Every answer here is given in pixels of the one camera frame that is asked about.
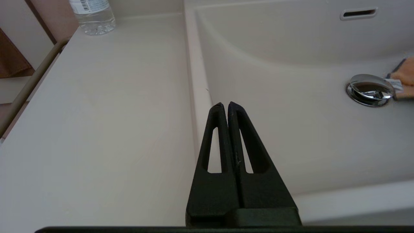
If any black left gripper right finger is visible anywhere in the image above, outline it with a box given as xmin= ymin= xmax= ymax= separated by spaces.
xmin=228 ymin=101 xmax=297 ymax=208

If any orange microfibre cloth grey trim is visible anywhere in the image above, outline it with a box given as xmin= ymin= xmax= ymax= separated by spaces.
xmin=387 ymin=57 xmax=414 ymax=99

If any clear plastic water bottle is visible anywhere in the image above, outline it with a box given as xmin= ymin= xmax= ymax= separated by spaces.
xmin=69 ymin=0 xmax=116 ymax=36

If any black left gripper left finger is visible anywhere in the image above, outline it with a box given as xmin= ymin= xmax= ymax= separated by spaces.
xmin=186 ymin=103 xmax=240 ymax=228

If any white ceramic sink basin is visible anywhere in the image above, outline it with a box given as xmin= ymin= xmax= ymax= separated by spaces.
xmin=184 ymin=0 xmax=414 ymax=224

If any chrome drain stopper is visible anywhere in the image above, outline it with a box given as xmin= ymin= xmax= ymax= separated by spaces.
xmin=346 ymin=74 xmax=397 ymax=107

